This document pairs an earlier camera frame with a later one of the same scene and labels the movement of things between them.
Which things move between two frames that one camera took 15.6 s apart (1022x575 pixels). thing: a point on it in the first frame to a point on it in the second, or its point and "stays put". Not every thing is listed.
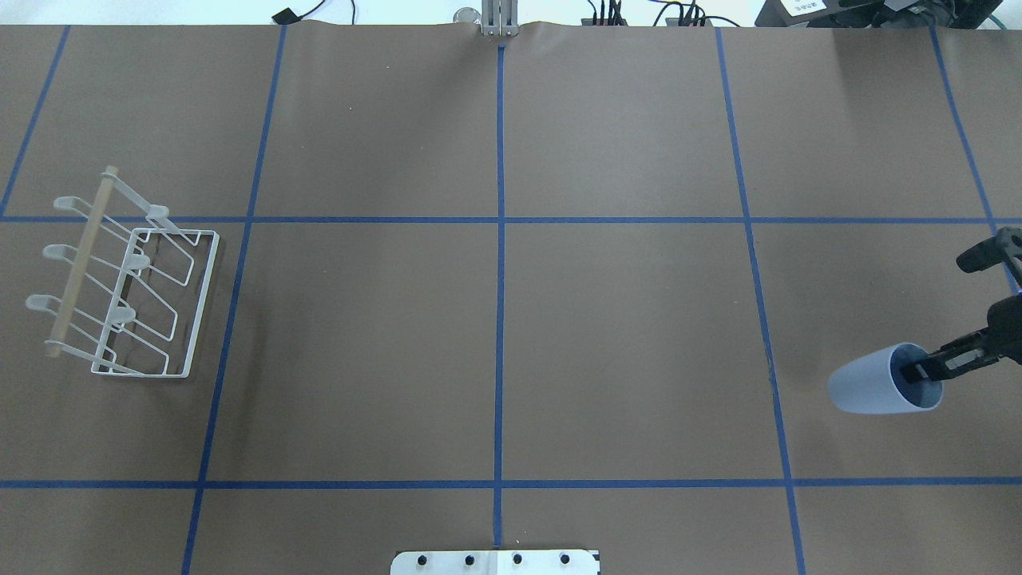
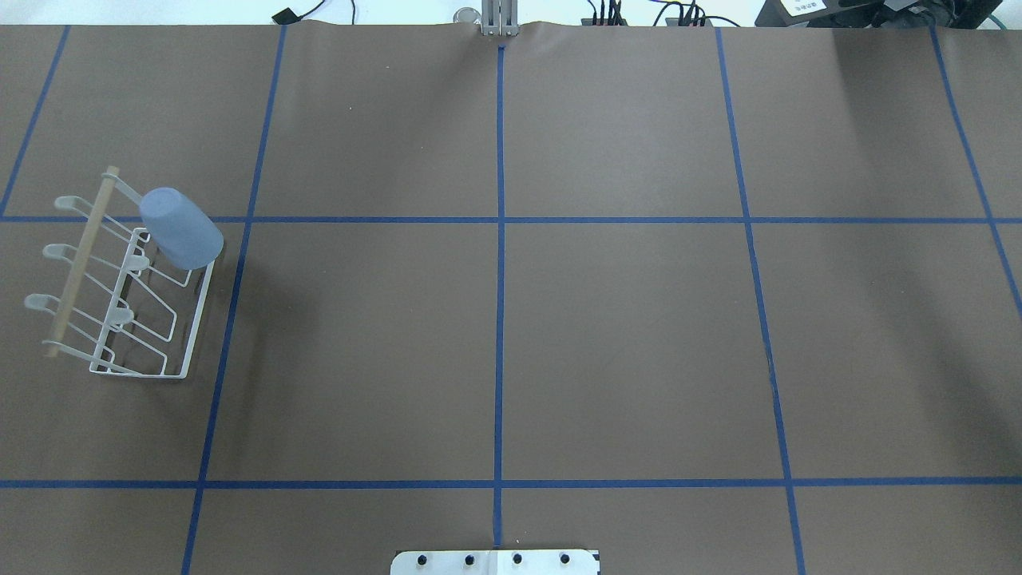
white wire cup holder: x=136 y=287 stays put
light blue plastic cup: x=872 y=383 to x=188 y=235
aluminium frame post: x=500 y=17 stays put
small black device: x=287 y=17 stays put
